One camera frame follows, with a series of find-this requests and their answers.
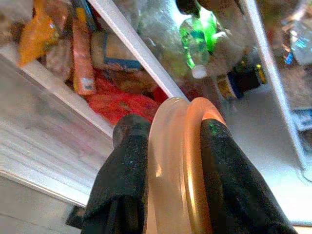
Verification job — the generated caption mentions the white fridge shelf rail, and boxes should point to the white fridge shelf rail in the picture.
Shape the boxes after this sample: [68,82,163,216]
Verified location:
[87,0,190,103]

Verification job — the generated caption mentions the red plastic bag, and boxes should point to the red plastic bag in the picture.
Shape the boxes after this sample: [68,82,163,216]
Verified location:
[84,70,169,125]

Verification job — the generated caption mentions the orange yellow snack packet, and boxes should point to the orange yellow snack packet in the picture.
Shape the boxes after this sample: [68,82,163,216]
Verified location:
[17,0,58,68]

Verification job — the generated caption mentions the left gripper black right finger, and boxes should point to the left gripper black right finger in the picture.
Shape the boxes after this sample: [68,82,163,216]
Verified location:
[199,118,298,234]

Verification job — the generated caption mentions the clear plastic bag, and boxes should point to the clear plastic bag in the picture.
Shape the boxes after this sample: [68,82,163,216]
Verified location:
[117,0,195,81]

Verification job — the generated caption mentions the white fridge drawer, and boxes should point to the white fridge drawer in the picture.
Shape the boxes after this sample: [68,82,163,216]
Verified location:
[0,46,116,208]

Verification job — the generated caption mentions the yellow blue small box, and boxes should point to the yellow blue small box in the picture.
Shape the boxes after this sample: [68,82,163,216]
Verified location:
[216,72,245,101]

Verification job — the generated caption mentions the long orange food packet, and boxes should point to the long orange food packet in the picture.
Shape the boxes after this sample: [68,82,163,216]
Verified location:
[71,19,98,96]

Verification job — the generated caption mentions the white fridge door frame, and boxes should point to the white fridge door frame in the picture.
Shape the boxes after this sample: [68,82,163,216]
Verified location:
[243,0,312,182]

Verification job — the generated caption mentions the blue white food package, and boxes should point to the blue white food package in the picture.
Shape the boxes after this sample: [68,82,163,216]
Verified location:
[91,31,145,73]

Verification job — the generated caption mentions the green plastic bottle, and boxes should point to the green plastic bottle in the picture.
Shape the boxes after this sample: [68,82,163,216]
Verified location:
[179,13,220,79]

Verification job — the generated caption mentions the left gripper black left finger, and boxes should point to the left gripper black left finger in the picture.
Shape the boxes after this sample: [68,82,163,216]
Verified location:
[81,114,152,234]

